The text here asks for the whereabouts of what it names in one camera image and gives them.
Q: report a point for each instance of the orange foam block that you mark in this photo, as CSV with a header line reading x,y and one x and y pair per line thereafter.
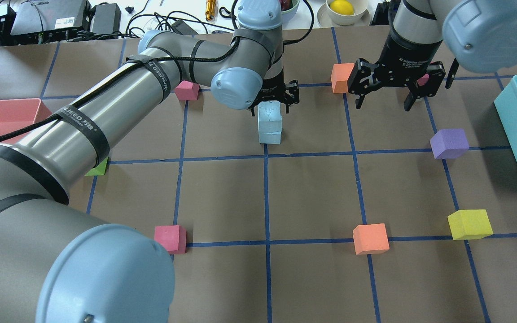
x,y
340,76
370,239

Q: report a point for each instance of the blue bowl with fruit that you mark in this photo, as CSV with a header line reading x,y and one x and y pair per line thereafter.
x,y
289,9

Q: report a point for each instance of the pink foam block far right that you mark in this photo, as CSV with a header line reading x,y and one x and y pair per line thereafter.
x,y
187,91

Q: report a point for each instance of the orange foam block left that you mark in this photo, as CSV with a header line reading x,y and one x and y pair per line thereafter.
x,y
370,239

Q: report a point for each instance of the pink foam block far left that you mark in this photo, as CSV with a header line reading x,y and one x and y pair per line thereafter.
x,y
172,238

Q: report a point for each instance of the light blue foam block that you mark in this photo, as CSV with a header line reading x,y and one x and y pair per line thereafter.
x,y
269,137

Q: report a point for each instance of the yellow foam block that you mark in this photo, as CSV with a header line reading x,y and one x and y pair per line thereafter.
x,y
470,225

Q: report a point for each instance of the pink plastic tray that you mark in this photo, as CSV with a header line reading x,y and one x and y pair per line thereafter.
x,y
16,114

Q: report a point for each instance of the pink foam block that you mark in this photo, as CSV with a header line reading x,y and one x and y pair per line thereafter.
x,y
187,91
423,80
172,238

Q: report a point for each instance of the purple foam block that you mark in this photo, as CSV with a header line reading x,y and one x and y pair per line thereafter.
x,y
449,143

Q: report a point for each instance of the beige bowl with lemon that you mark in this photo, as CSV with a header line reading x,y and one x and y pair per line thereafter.
x,y
327,18

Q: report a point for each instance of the yellow lemon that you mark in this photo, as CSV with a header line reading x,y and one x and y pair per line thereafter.
x,y
342,7

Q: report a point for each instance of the pink foam block near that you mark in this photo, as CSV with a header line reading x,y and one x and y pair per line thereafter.
x,y
423,80

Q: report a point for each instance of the black power adapter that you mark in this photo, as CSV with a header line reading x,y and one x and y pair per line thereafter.
x,y
182,28

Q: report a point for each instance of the orange foam block right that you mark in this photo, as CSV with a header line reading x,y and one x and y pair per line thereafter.
x,y
340,76

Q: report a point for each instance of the green foam block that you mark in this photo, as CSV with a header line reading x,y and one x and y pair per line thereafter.
x,y
100,169

